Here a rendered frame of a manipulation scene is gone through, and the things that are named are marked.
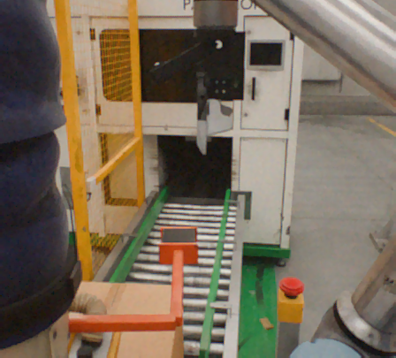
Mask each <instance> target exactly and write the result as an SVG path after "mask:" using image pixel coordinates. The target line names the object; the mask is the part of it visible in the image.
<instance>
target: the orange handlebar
mask: <svg viewBox="0 0 396 358"><path fill-rule="evenodd" d="M183 261H184V253H183V250H174V252H173V265H172V281H171V310H170V314H125V315H72V316H69V324H68V326H69V332H113V331H175V330H176V329H177V327H180V326H181V325H182V324H183Z"/></svg>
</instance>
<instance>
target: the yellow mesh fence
mask: <svg viewBox="0 0 396 358"><path fill-rule="evenodd" d="M127 1H128V6H127V5H124V0H123V8H124V6H126V14H127V13H128V18H129V19H126V20H129V33H126V31H125V32H124V33H121V28H120V33H117V30H116V33H114V27H119V25H117V26H112V25H111V23H110V30H111V27H113V33H102V26H103V31H104V26H106V30H107V22H106V25H104V23H103V25H98V17H100V21H101V17H102V16H101V13H100V16H96V17H97V25H98V26H101V33H99V29H98V38H99V34H116V40H117V34H120V37H121V34H125V39H124V38H123V40H120V41H123V47H124V41H128V46H127V44H126V46H125V47H126V53H125V54H128V53H127V47H128V49H129V47H130V54H131V71H130V72H131V73H132V84H131V75H130V78H128V79H127V80H128V88H129V86H130V85H132V91H133V102H132V93H131V103H132V104H133V111H132V115H131V113H130V123H131V116H132V120H133V125H134V140H133V141H132V142H131V143H129V142H130V135H131V139H132V134H133V132H132V130H131V134H130V132H129V142H128V135H127V137H126V138H127V143H129V144H128V145H126V143H125V146H124V147H125V148H124V149H123V148H122V149H123V150H122V151H120V152H119V149H118V152H117V144H116V152H117V153H118V154H117V153H116V154H117V155H116V154H115V155H116V156H115V155H114V158H112V157H113V155H112V152H111V160H110V151H109V152H108V151H107V159H108V153H109V160H110V161H109V160H108V161H109V162H108V163H107V164H106V165H105V166H104V167H103V168H102V169H101V170H100V171H97V170H98V169H99V168H100V167H101V166H100V160H101V159H100V160H99V168H98V169H97V166H96V174H95V172H93V173H94V176H93V177H92V178H95V186H97V185H98V184H99V183H100V182H101V181H102V180H103V187H104V186H105V185H106V184H107V183H109V180H110V182H111V176H110V179H109V176H107V175H109V174H110V173H109V172H111V170H112V172H113V170H114V169H115V175H114V176H116V174H118V172H117V173H116V167H117V166H118V165H119V171H120V170H121V169H122V168H123V167H124V173H125V164H124V166H123V167H122V168H121V169H120V163H122V161H124V160H125V159H126V163H127V162H128V161H130V160H131V159H132V158H133V157H132V158H131V159H130V160H129V153H130V157H131V151H132V156H135V161H136V164H134V172H136V177H135V178H137V186H136V180H135V183H134V180H132V181H131V182H132V187H131V182H130V190H129V185H128V186H127V187H128V192H127V190H126V197H127V193H128V194H129V191H130V192H131V188H132V190H133V189H134V184H135V189H136V187H137V193H136V194H137V195H138V196H137V197H138V202H137V197H136V199H135V197H134V201H133V203H134V205H135V200H136V205H135V206H136V207H137V203H138V208H137V209H138V211H139V209H140V208H141V206H142V204H143V202H144V200H145V186H144V166H143V125H142V105H141V64H140V43H139V23H138V3H137V0H127ZM70 4H71V3H70V0H54V7H55V15H56V24H57V42H58V45H59V49H60V55H61V83H62V93H63V101H64V110H65V115H66V117H67V122H66V123H65V126H66V135H67V144H68V152H69V161H70V169H71V178H72V194H73V211H74V220H75V228H76V238H77V246H78V255H79V260H80V261H81V268H82V277H83V279H82V281H83V282H91V281H92V280H93V279H94V276H93V274H94V273H93V266H94V265H95V264H94V265H92V261H93V259H94V258H93V259H92V256H91V254H92V253H93V251H94V254H95V248H97V246H98V245H99V244H100V242H101V241H102V240H103V239H102V240H101V241H100V235H101V234H102V238H104V237H105V235H106V234H107V233H106V234H105V229H106V228H105V227H104V234H105V235H104V237H103V230H102V232H101V233H100V235H99V236H98V237H99V244H98V245H97V242H96V247H95V248H94V250H93V251H92V253H91V238H92V237H93V236H94V235H93V228H92V229H91V230H92V235H93V236H92V237H90V233H91V231H90V228H89V226H90V225H92V222H93V221H92V218H91V224H89V217H88V211H89V209H88V198H87V189H86V179H85V172H86V171H85V170H84V160H83V157H84V156H83V150H82V149H83V148H84V147H86V146H87V145H88V146H89V139H88V144H87V145H86V139H85V138H84V139H85V146H84V147H82V140H84V139H81V132H82V131H83V130H82V131H81V130H80V124H81V123H83V126H84V122H85V121H87V125H88V119H87V120H85V121H84V119H83V122H80V112H79V103H78V97H80V96H82V95H81V90H80V96H78V93H77V83H76V80H77V79H76V73H75V71H78V70H75V63H74V61H78V66H79V59H78V60H74V52H77V57H78V49H77V51H74V43H76V47H77V40H76V42H73V34H72V33H75V37H76V33H83V25H82V32H80V27H79V32H76V29H75V32H73V31H72V24H81V23H79V16H78V23H72V15H71V13H74V17H75V14H81V22H82V15H85V22H86V15H88V23H89V16H94V18H95V10H94V15H89V14H86V13H85V14H82V13H78V6H77V13H75V10H74V12H71V6H70ZM118 6H119V0H118ZM127 7H128V12H127ZM126 34H129V36H130V40H126ZM129 41H130V46H129ZM125 54H124V60H123V59H122V60H121V61H122V68H124V67H123V61H124V62H125ZM85 77H87V76H85ZM85 77H81V78H83V85H84V78H85ZM81 78H78V79H81ZM129 79H130V85H129ZM87 86H88V77H87ZM83 87H85V86H83ZM83 87H80V88H83ZM84 95H86V94H85V88H84ZM84 112H86V115H87V108H86V111H84ZM84 112H83V110H82V113H81V114H82V116H83V113H84ZM130 123H129V115H128V124H127V119H126V127H127V125H129V124H130ZM121 136H122V142H120V148H121V143H123V134H122V135H121ZM121 136H120V137H121ZM118 138H119V137H118ZM118 138H117V140H118ZM118 144H119V143H118ZM134 148H135V154H134ZM127 155H128V161H127ZM85 156H87V149H86V155H85ZM86 163H87V165H88V160H87V161H86ZM130 165H131V164H130ZM130 165H129V166H130ZM135 165H136V170H135ZM129 166H128V167H129ZM114 167H115V168H114ZM128 167H127V168H128ZM90 168H91V167H90ZM90 168H89V169H90ZM113 168H114V169H113ZM127 168H126V169H127ZM89 169H87V171H88V170H89ZM132 170H133V168H132V166H131V170H130V168H129V172H128V171H127V178H128V173H129V177H130V172H131V174H132ZM134 172H133V173H134ZM93 173H92V174H93ZM108 173H109V174H108ZM92 174H91V175H92ZM106 176H107V177H108V182H107V177H106ZM114 176H113V177H114ZM132 176H133V175H132ZM132 176H131V177H132ZM105 177H106V184H105V185H104V179H105ZM131 177H130V178H131ZM103 178H104V179H103ZM117 179H118V178H117ZM117 179H116V180H115V181H116V187H115V188H116V189H117ZM128 179H129V178H128ZM115 181H114V178H113V183H112V184H113V186H114V182H115ZM126 182H127V180H126V179H125V187H126ZM118 185H119V184H118ZM103 187H102V182H101V189H100V190H102V188H103ZM122 187H123V193H124V192H125V191H124V185H123V186H122ZM122 187H121V188H122ZM115 188H114V189H115ZM121 188H120V189H121ZM108 189H109V194H111V195H112V191H113V190H114V189H113V190H112V189H111V193H110V188H107V191H106V192H107V195H109V194H108ZM120 189H119V186H118V193H119V190H120ZM135 189H134V190H135ZM100 190H99V187H98V194H99V191H100ZM106 192H105V190H104V197H105V193H106ZM123 193H122V192H121V199H122V194H123ZM96 195H97V194H95V195H94V196H95V200H96ZM92 196H93V192H92ZM94 196H93V197H94ZM129 196H130V195H129ZM129 196H128V197H129ZM93 197H92V198H93ZM128 197H127V198H128ZM92 198H90V201H89V202H90V206H91V199H92ZM123 199H124V198H123ZM123 199H122V200H123ZM132 199H133V198H132ZM132 199H131V200H130V201H131V206H130V201H129V209H130V207H131V208H132ZM122 200H121V201H122ZM97 201H98V200H97ZM97 201H96V202H97ZM116 201H118V195H117V200H116ZM121 201H120V199H119V207H120V202H121ZM94 204H95V203H94V200H93V205H92V206H93V207H94ZM123 205H124V207H125V199H124V204H123ZM123 205H122V207H121V208H122V212H121V213H123ZM92 206H91V207H92ZM126 206H127V212H128V210H129V209H128V204H127V205H126ZM135 206H134V207H135ZM121 208H120V209H121ZM90 209H91V208H90ZM121 213H120V215H119V216H120V221H121V220H122V219H121ZM90 217H91V216H90ZM98 237H97V239H98ZM97 239H96V240H97Z"/></svg>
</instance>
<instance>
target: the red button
mask: <svg viewBox="0 0 396 358"><path fill-rule="evenodd" d="M279 288H280V289H281V292H283V293H284V296H285V297H287V298H289V299H295V298H297V297H298V295H299V294H302V293H303V292H304V284H303V283H302V282H301V281H300V280H299V279H297V278H283V279H281V280H280V282H279Z"/></svg>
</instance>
